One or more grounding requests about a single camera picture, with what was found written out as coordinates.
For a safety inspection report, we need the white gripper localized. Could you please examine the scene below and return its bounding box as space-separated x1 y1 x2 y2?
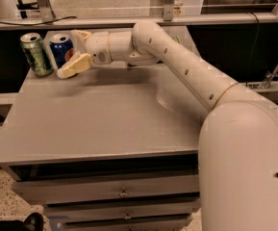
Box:
57 30 111 79

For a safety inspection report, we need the blue pepsi can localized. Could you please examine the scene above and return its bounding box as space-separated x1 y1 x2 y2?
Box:
49 34 74 68

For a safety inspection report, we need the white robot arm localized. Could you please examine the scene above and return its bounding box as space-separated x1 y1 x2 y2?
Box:
58 21 278 231

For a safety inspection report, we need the green soda can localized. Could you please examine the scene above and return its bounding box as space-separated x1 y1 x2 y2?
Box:
20 33 53 77

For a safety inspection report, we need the green chip bag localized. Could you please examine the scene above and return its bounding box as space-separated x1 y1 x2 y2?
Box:
172 36 181 44

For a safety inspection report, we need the grey drawer cabinet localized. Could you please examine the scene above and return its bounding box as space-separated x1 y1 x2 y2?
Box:
0 26 216 231

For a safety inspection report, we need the top grey drawer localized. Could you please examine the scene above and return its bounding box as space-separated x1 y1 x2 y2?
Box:
13 175 199 205

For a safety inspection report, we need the grey drawer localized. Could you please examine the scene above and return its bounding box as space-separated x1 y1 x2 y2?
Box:
13 175 199 205
63 214 192 231
45 197 200 223

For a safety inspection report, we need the middle grey drawer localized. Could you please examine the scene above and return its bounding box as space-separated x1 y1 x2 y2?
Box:
45 197 200 223

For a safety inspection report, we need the black object bottom left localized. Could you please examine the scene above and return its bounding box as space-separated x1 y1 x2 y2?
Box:
0 213 44 231

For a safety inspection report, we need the bottom grey drawer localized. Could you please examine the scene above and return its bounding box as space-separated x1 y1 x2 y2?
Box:
63 214 192 231

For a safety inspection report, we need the black cable on rail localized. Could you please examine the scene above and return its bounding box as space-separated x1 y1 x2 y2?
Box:
0 15 79 27

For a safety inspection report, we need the black hanging cable right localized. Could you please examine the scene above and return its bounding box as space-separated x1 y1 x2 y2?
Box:
245 13 261 85

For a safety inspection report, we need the grey metal rail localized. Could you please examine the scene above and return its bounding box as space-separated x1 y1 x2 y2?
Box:
0 13 278 30

